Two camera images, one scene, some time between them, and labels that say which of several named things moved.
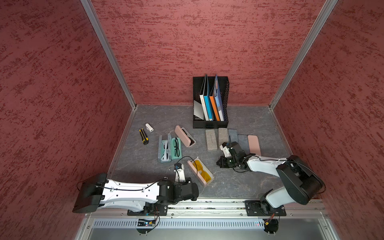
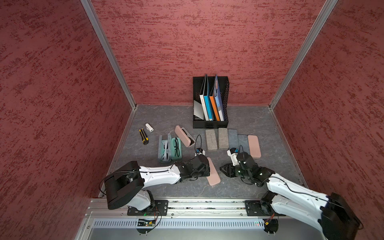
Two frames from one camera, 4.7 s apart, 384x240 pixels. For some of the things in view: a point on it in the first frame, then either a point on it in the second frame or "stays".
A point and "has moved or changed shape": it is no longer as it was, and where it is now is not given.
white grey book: [199, 108] stays
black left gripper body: [188, 180] -> [204, 172]
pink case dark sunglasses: [184, 136] stays
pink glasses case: [254, 147] stays
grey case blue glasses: [243, 141] stays
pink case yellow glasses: [204, 174] has moved or changed shape
